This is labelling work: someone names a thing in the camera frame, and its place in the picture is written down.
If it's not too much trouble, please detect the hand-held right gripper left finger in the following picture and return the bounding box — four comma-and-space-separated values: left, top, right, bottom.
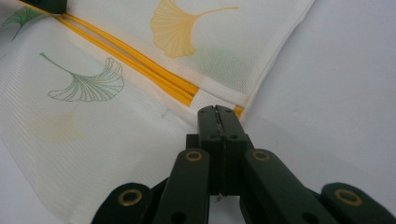
186, 105, 226, 197

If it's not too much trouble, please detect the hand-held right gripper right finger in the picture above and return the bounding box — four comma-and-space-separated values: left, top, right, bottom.
216, 105, 255, 197

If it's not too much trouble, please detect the white leaf-print mesh laundry bag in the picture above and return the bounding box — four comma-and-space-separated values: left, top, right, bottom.
0, 0, 316, 224

